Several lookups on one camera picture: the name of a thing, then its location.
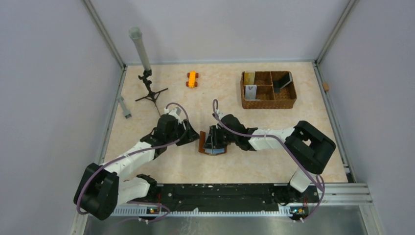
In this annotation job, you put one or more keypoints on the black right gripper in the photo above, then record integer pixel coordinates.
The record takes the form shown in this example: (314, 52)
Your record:
(212, 141)

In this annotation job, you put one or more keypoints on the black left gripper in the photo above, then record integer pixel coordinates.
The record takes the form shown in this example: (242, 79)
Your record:
(190, 135)

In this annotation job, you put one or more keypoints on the brown leather card holder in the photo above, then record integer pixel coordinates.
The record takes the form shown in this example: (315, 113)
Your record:
(207, 147)

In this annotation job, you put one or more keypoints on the black credit card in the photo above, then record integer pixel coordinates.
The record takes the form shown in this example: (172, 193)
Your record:
(278, 85)

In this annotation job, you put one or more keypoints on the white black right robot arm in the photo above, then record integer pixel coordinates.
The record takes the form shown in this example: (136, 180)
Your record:
(309, 148)

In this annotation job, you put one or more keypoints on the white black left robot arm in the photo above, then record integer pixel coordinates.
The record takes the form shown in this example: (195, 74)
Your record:
(103, 187)

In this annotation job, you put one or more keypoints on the silver white credit card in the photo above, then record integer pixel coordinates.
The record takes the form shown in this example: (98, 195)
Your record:
(250, 92)

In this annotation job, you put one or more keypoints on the gold credit card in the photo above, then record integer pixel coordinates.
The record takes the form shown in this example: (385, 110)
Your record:
(248, 77)

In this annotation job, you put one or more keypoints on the grey credit card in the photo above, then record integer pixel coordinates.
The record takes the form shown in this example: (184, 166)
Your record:
(285, 80)

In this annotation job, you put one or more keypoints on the orange toy car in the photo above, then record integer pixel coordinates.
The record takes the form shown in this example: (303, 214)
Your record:
(192, 79)

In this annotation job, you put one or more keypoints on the black tripod with grey tube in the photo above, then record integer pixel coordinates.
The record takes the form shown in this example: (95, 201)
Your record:
(135, 35)

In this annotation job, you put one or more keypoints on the small wooden block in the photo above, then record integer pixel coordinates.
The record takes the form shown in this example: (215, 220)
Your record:
(325, 87)

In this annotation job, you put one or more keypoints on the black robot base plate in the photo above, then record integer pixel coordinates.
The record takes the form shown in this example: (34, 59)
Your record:
(228, 197)

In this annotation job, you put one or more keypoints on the grey metal bracket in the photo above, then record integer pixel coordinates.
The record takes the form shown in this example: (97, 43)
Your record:
(126, 111)

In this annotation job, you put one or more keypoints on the aluminium frame rail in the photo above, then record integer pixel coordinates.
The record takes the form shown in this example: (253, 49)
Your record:
(354, 192)

